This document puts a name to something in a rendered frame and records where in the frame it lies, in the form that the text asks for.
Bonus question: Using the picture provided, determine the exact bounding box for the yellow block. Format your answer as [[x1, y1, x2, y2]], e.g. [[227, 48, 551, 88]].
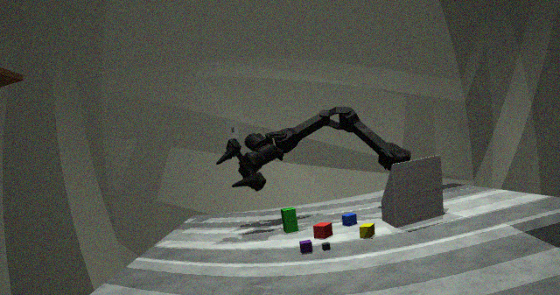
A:
[[359, 223, 375, 238]]

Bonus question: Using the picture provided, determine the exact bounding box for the small blue block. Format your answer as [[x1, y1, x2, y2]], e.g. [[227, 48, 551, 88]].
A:
[[342, 213, 357, 227]]

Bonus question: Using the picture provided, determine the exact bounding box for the purple block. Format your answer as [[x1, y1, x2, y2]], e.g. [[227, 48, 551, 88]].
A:
[[299, 240, 313, 254]]

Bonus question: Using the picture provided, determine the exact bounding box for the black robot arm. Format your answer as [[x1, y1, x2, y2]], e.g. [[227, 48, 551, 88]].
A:
[[244, 107, 411, 171]]

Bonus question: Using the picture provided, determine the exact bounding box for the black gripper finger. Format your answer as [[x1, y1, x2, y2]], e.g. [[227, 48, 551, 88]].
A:
[[216, 144, 235, 165], [232, 174, 257, 190]]

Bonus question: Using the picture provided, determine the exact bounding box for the green block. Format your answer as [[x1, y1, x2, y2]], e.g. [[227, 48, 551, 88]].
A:
[[281, 207, 297, 222], [283, 220, 298, 233]]

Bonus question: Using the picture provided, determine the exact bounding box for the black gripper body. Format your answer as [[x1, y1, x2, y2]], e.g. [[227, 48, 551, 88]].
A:
[[226, 138, 268, 192]]

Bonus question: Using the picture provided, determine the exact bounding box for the red block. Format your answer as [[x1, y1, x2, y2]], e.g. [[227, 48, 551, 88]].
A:
[[313, 222, 333, 239]]

